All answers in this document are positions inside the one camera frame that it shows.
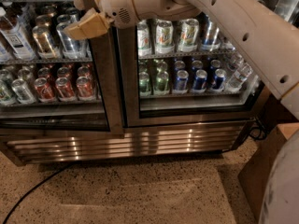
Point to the red soda can right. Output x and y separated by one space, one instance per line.
85 89

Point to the silver can lower left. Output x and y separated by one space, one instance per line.
23 92

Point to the labelled drink bottle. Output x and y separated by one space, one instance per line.
16 36

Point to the green white can right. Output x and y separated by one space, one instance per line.
188 35

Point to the red soda can middle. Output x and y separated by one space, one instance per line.
65 90

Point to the green white can left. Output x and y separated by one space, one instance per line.
143 39

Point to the blue can right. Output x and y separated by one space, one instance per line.
217 80

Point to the red soda can left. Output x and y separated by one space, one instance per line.
44 90

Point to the glass fridge door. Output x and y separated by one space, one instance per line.
52 84
261 33

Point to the green white can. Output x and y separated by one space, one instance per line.
188 35
143 39
164 37

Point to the brown cardboard box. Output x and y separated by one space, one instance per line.
253 177

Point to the blue can middle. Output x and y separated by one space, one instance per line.
199 82

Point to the clear water bottle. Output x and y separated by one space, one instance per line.
239 77

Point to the red soda can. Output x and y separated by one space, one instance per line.
65 90
85 89
44 90

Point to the stainless steel fridge base grille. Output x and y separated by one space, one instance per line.
134 142

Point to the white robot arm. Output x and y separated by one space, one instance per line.
189 68

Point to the green white can middle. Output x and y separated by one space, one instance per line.
164 37

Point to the silver blue can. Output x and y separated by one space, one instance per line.
209 39

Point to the gold can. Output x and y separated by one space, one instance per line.
46 45

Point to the silver can upper shelf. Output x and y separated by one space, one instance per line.
72 49

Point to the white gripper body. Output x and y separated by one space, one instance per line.
117 4

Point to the blue can left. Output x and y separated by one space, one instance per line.
181 81

